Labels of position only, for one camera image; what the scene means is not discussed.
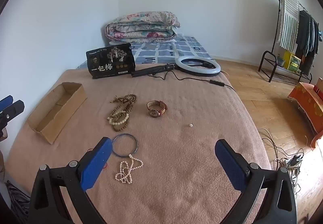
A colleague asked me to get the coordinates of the white ring light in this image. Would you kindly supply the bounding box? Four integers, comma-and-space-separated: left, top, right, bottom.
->
175, 56, 221, 78

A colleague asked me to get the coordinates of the yellow box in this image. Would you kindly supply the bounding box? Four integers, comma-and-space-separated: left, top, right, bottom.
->
283, 50, 302, 73

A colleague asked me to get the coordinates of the striped towel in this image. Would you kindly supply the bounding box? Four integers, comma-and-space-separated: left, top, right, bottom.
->
276, 0, 300, 52

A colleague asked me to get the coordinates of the black ring light cable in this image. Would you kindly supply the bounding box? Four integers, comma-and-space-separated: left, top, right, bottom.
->
151, 72, 236, 92

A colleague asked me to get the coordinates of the blue grey hanging garment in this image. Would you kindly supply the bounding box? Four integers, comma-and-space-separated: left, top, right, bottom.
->
309, 18, 320, 57

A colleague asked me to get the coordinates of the pearl necklace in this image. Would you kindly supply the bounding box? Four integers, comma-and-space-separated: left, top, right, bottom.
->
115, 154, 144, 184

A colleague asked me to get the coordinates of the black charger plug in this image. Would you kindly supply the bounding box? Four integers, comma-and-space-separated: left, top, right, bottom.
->
289, 154, 304, 166

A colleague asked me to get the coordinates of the folded floral quilt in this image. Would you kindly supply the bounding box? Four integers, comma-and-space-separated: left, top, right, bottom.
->
105, 11, 181, 42

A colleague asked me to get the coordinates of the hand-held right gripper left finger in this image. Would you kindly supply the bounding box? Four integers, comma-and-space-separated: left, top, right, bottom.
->
28, 136, 113, 224

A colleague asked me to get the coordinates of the brown wooden bead necklace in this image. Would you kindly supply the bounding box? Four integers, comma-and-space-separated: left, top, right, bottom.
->
109, 94, 138, 132

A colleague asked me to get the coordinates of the white bead bracelet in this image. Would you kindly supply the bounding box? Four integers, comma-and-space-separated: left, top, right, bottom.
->
107, 111, 130, 126

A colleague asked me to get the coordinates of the red box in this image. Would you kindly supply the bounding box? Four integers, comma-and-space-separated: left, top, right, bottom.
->
313, 84, 323, 100

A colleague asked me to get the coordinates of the dark grey hanging garment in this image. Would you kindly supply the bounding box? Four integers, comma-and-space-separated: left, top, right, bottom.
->
295, 10, 313, 76

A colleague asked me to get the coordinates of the blue patterned bed sheet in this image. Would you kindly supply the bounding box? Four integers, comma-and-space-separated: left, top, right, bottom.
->
76, 35, 212, 69

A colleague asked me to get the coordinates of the brown strap wristwatch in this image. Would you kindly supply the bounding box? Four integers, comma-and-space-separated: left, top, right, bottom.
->
147, 100, 168, 118

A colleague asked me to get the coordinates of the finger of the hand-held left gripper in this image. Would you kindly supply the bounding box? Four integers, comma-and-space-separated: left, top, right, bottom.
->
0, 95, 14, 114
0, 100, 25, 132

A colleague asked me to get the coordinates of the black snack bag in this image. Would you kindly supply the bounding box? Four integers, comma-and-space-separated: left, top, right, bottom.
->
86, 43, 136, 79

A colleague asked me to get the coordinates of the pink blanket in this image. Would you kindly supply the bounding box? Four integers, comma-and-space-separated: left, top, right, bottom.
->
5, 63, 272, 224

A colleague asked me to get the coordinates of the white power strip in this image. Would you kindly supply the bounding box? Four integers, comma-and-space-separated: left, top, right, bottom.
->
274, 158, 301, 171

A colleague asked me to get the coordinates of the black metal clothes rack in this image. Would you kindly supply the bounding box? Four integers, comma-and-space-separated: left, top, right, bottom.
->
258, 0, 321, 84

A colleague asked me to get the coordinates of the tangle of floor cables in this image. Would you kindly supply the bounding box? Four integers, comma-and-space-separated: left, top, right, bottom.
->
260, 127, 312, 193

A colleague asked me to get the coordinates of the cardboard box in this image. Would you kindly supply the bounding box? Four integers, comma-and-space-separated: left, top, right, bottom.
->
27, 82, 88, 144

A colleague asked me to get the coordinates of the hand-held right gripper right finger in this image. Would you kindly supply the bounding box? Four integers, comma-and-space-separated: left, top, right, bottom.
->
214, 139, 298, 224

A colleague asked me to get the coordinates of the blue bangle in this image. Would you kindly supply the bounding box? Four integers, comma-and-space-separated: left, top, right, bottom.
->
111, 133, 139, 157

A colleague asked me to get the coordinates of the orange cloth covered furniture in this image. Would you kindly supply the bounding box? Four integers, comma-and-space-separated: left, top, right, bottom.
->
288, 82, 323, 150

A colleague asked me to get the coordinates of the dark striped cloth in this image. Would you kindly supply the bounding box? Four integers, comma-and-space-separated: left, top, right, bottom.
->
5, 180, 31, 224

